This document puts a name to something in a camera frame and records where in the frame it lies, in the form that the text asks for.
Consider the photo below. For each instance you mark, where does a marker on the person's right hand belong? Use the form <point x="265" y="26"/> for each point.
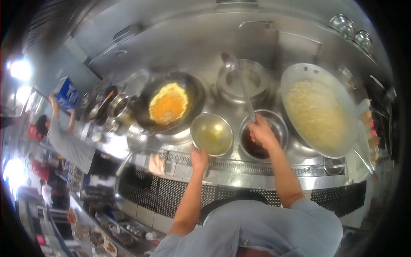
<point x="261" y="132"/>

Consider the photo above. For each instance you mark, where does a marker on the person's left hand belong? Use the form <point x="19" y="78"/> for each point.
<point x="199" y="159"/>

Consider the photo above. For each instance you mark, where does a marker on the person's right fingers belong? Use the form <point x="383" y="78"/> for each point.
<point x="255" y="130"/>

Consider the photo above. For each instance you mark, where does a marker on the person's left fingers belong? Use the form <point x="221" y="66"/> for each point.
<point x="195" y="150"/>

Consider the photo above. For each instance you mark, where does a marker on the steel bowl of yellow oil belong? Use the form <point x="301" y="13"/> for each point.
<point x="212" y="135"/>

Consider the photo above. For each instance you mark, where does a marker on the long steel ladle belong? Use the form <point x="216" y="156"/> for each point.
<point x="241" y="84"/>

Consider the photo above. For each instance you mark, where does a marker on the steel bowl of dark sauce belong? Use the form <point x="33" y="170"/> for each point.
<point x="265" y="135"/>

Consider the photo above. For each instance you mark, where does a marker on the beige cloth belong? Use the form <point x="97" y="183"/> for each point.
<point x="157" y="164"/>

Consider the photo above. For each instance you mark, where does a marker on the steel stock pot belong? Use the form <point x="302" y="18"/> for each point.
<point x="244" y="82"/>

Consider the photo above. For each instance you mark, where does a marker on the steel stove range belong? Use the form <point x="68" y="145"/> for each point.
<point x="244" y="180"/>

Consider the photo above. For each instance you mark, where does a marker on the yellow omelette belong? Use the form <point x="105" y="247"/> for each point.
<point x="168" y="104"/>

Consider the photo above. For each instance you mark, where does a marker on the black wok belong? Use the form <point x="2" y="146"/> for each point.
<point x="170" y="102"/>

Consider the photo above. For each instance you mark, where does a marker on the pile of pale noodles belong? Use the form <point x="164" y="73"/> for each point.
<point x="316" y="112"/>

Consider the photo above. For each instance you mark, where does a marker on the large steel pan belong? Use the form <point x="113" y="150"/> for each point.
<point x="318" y="111"/>

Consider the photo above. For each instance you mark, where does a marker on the person's body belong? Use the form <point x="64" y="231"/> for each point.
<point x="253" y="228"/>

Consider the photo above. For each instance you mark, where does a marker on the prep counter with dishes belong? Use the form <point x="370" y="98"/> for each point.
<point x="106" y="229"/>

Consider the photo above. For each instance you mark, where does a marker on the blue carton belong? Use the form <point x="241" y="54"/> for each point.
<point x="67" y="94"/>

